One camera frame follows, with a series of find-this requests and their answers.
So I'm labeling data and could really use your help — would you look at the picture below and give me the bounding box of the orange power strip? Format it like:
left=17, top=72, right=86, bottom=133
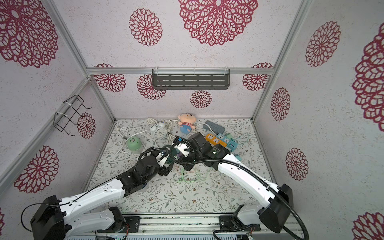
left=205, top=134, right=227, bottom=147

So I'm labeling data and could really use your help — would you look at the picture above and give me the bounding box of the green usb charging cable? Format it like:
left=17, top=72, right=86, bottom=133
left=176, top=167, right=205, bottom=185

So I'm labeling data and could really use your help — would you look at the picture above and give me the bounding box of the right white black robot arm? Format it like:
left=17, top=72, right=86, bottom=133
left=168, top=133, right=310, bottom=240

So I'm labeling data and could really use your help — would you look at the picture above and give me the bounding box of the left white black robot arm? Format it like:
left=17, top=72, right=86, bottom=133
left=29, top=147, right=170, bottom=240

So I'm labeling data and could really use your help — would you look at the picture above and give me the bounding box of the plush boy doll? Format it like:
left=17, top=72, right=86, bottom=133
left=178, top=113, right=197, bottom=135

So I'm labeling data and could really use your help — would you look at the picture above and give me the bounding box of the white alarm clock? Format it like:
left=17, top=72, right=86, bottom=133
left=150, top=122, right=168, bottom=140

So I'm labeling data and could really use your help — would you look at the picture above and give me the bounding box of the teal power strip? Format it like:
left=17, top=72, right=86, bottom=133
left=217, top=133, right=238, bottom=151

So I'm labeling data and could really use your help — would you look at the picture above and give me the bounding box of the light green cordless grinder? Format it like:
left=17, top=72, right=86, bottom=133
left=126, top=136, right=142, bottom=152

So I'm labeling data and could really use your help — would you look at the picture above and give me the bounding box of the white power cord bundle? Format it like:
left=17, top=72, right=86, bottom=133
left=115, top=117, right=208, bottom=154

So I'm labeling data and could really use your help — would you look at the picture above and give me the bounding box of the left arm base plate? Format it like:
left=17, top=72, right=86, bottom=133
left=96, top=215, right=141, bottom=234

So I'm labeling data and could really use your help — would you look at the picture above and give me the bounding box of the grey wall shelf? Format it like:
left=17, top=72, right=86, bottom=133
left=152, top=69, right=231, bottom=90

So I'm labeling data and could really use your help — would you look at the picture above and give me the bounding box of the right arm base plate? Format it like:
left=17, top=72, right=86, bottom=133
left=219, top=215, right=261, bottom=232

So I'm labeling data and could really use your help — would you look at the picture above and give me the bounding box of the black wire wall rack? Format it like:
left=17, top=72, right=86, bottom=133
left=53, top=94, right=91, bottom=137

